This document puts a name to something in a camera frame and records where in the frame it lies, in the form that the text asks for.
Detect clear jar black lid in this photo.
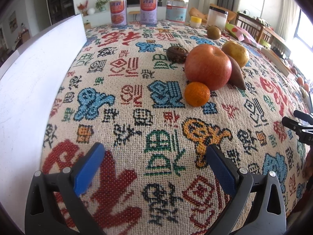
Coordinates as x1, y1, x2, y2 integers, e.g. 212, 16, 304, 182
207, 6, 228, 30

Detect clear jar blue label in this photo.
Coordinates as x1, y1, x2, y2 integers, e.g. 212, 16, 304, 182
165, 0, 189, 25

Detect green kiwi fruit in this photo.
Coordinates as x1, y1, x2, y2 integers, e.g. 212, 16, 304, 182
207, 25, 221, 40

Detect colourful snack bag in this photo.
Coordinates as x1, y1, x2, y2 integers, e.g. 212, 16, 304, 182
224, 23, 256, 43

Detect yellow pear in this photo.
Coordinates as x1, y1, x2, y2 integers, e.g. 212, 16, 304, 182
221, 41, 249, 68

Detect potted green plant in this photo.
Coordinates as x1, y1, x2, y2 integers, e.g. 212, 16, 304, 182
95, 0, 108, 12

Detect purple label can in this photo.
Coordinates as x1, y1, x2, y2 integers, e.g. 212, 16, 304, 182
139, 0, 158, 25

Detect small yellow container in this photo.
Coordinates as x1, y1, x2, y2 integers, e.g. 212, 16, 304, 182
190, 16, 202, 28

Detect patterned woven tablecloth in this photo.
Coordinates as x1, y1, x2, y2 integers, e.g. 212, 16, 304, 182
42, 21, 307, 234

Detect dark glass cabinet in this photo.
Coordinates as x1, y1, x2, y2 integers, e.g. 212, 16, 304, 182
47, 0, 75, 25

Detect wooden chair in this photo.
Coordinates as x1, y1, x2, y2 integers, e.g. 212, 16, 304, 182
236, 12, 291, 58

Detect red apple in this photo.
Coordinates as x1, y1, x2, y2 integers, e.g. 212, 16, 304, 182
184, 44, 232, 91

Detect orange cushion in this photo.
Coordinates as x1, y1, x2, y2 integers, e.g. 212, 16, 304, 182
188, 3, 237, 25

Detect white cardboard box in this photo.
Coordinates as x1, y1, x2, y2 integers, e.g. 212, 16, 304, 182
1, 15, 86, 229

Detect orange mandarin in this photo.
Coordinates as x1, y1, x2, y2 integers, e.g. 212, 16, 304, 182
184, 82, 210, 107

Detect red flower vase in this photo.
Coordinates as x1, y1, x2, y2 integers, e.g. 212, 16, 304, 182
77, 0, 89, 16

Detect orange label can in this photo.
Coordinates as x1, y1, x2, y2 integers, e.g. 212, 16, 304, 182
109, 0, 127, 27

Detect small purple sweet potato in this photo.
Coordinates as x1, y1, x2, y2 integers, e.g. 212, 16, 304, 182
227, 55, 246, 90

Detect white tv cabinet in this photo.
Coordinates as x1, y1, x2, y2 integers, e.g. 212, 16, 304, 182
83, 6, 166, 28

